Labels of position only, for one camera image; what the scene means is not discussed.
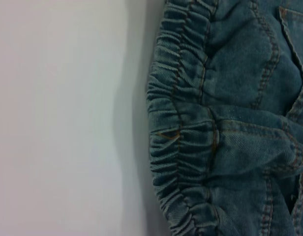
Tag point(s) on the blue denim shorts with embroidery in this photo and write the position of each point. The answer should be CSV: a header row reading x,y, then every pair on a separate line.
x,y
227,123

